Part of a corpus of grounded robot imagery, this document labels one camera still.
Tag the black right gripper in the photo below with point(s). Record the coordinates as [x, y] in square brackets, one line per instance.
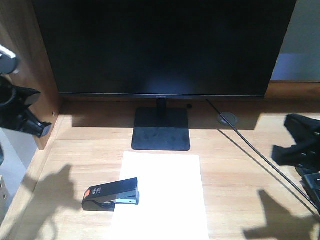
[304, 155]

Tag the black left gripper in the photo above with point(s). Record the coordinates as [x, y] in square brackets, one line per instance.
[14, 109]

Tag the black stapler orange button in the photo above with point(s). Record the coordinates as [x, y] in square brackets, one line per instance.
[105, 197]

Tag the white paper sheets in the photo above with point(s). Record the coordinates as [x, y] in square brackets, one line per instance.
[171, 203]

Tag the wooden desk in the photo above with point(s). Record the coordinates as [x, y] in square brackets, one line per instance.
[245, 199]

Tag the black keyboard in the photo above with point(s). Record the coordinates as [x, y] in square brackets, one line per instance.
[311, 183]

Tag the black computer monitor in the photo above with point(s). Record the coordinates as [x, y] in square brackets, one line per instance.
[163, 49]

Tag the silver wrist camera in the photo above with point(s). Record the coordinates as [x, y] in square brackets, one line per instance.
[8, 61]

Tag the grey desk cable grommet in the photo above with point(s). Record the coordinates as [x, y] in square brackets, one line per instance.
[227, 117]

